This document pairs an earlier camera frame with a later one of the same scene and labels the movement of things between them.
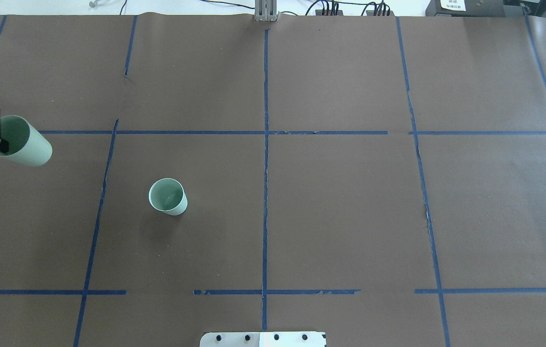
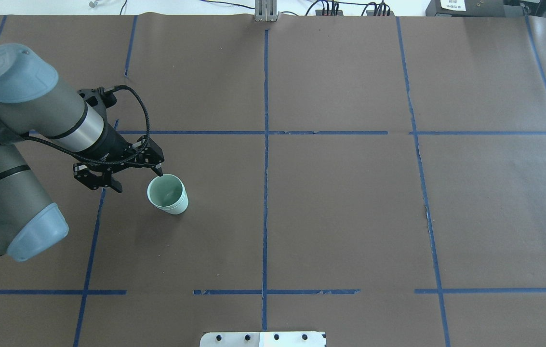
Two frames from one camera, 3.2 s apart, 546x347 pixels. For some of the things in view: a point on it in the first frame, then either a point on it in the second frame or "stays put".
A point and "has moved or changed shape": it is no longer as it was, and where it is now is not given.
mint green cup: x=27 y=144 has moved or changed shape
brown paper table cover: x=390 y=181 stays put
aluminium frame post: x=265 y=10 stays put
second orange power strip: x=371 y=13 stays put
